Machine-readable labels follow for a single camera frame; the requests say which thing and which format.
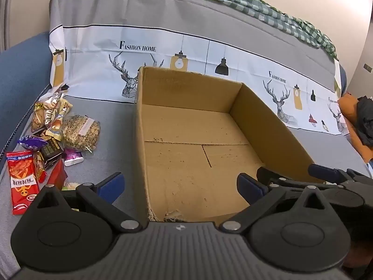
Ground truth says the clear grain cake bag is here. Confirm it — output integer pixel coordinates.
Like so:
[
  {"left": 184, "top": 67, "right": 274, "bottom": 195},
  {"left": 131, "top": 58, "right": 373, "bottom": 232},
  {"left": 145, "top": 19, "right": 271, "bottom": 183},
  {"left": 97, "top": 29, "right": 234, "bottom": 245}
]
[{"left": 62, "top": 115, "right": 101, "bottom": 153}]

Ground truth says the grey deer print cloth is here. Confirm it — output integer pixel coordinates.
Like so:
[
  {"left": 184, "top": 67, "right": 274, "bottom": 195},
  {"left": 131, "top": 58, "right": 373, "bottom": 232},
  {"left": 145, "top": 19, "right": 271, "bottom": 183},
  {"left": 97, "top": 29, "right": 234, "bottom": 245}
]
[{"left": 0, "top": 0, "right": 372, "bottom": 272}]

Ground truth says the purple wrapped candy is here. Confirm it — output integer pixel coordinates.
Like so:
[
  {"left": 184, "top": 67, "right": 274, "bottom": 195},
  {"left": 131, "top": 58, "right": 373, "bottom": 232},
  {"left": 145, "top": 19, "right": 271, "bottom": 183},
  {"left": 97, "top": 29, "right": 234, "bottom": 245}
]
[{"left": 17, "top": 135, "right": 49, "bottom": 151}]

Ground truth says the black snack packet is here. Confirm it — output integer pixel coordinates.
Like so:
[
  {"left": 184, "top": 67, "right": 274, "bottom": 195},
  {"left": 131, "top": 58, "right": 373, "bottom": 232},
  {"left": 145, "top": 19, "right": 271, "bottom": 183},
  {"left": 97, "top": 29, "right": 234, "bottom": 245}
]
[{"left": 39, "top": 138, "right": 64, "bottom": 170}]

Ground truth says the red snack packet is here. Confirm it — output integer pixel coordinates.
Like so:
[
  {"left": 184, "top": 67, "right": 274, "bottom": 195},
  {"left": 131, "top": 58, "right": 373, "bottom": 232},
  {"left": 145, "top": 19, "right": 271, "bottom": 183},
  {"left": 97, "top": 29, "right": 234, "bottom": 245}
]
[{"left": 6, "top": 151, "right": 40, "bottom": 215}]

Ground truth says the green checkered cloth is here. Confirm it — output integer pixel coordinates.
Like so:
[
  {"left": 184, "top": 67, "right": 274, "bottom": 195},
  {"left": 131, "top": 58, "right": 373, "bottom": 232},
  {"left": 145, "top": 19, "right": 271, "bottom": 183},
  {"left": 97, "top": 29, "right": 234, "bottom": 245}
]
[{"left": 58, "top": 0, "right": 338, "bottom": 60}]

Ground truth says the orange snack packet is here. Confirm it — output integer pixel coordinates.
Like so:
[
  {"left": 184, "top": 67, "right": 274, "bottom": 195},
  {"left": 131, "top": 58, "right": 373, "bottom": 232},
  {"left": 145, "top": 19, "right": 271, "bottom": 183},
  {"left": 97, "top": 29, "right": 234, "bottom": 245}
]
[{"left": 33, "top": 151, "right": 47, "bottom": 182}]

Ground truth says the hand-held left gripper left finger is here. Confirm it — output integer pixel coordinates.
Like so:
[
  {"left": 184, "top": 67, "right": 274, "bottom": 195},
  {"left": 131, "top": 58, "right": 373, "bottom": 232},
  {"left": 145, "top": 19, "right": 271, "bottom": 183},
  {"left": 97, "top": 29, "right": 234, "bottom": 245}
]
[{"left": 28, "top": 171, "right": 143, "bottom": 234}]

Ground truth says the small red packet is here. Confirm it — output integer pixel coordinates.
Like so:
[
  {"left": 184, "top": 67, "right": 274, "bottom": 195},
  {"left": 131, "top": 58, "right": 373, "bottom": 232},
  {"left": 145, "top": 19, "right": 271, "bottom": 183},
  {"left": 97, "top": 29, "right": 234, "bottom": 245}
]
[{"left": 47, "top": 159, "right": 68, "bottom": 191}]

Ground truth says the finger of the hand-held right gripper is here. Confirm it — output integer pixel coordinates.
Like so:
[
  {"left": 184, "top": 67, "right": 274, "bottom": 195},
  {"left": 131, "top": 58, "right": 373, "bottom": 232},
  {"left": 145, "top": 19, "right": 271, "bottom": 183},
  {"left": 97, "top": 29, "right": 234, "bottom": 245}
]
[
  {"left": 256, "top": 166, "right": 344, "bottom": 189},
  {"left": 308, "top": 164, "right": 373, "bottom": 186}
]

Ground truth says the cardboard box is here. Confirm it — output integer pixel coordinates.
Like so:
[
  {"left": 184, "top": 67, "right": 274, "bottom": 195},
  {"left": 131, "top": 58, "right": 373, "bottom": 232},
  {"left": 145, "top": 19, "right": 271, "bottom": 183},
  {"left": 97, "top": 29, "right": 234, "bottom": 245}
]
[{"left": 135, "top": 66, "right": 324, "bottom": 222}]

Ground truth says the clear round cracker packet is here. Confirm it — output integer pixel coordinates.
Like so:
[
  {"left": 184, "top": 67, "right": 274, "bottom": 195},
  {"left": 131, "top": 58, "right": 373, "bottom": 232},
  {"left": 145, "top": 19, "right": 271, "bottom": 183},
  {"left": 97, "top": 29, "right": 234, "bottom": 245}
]
[{"left": 31, "top": 101, "right": 53, "bottom": 132}]

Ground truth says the small purple snack packet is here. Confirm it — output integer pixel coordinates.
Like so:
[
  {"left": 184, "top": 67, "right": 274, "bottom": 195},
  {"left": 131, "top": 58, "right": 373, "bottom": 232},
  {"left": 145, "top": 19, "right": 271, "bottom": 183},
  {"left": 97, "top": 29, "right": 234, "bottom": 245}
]
[{"left": 63, "top": 148, "right": 85, "bottom": 167}]

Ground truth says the black cloth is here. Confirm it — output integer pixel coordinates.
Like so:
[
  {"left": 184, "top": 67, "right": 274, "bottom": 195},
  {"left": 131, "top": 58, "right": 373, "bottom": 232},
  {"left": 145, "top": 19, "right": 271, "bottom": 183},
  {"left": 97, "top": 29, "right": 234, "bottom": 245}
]
[{"left": 353, "top": 96, "right": 373, "bottom": 148}]

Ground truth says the orange cloth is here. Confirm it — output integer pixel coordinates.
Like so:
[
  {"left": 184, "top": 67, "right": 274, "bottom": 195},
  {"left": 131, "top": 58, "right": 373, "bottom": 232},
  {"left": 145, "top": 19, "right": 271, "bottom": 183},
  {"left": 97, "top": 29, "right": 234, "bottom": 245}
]
[{"left": 338, "top": 92, "right": 373, "bottom": 164}]

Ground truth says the yellow snack packet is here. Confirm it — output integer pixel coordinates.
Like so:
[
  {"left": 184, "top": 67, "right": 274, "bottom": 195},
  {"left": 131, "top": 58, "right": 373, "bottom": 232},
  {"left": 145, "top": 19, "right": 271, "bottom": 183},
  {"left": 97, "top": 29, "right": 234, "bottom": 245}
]
[
  {"left": 43, "top": 92, "right": 65, "bottom": 112},
  {"left": 44, "top": 98, "right": 72, "bottom": 139}
]

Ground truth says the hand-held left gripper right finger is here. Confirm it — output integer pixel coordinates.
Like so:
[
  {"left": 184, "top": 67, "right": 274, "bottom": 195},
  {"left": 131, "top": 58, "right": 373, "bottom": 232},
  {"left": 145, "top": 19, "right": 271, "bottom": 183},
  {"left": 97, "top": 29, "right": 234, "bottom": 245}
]
[{"left": 218, "top": 173, "right": 328, "bottom": 234}]

